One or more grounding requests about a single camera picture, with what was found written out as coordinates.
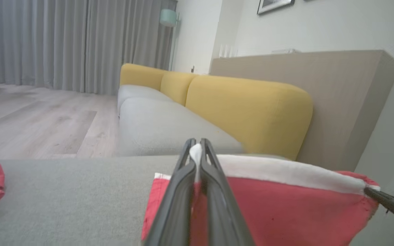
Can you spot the small white ornaments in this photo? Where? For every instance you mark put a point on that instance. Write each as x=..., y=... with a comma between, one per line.
x=227, y=51

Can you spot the yellow sofa backrest cushion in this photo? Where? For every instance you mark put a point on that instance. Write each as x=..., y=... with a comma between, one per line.
x=251, y=112
x=139, y=75
x=176, y=87

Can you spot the grey pleated curtain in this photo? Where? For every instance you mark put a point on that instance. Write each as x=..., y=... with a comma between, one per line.
x=63, y=41

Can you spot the mint green floor lamp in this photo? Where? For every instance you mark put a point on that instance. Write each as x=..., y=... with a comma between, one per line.
x=168, y=17

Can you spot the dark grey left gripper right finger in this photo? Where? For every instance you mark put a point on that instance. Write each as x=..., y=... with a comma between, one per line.
x=224, y=212

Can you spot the large grey fabric ottoman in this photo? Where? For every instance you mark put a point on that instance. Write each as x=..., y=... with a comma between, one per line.
x=63, y=205

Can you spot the black framed wall picture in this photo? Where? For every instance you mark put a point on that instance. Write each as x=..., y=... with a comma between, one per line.
x=274, y=4

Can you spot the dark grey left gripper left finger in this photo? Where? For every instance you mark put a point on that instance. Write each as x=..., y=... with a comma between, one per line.
x=176, y=205

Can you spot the grey sofa seat cushion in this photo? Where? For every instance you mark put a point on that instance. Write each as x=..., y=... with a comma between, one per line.
x=135, y=91
x=166, y=130

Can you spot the red shirt with white sleeves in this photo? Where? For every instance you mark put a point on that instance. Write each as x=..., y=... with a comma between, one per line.
x=286, y=205

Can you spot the beige wooden cabinet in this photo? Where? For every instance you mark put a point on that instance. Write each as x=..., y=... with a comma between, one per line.
x=337, y=102

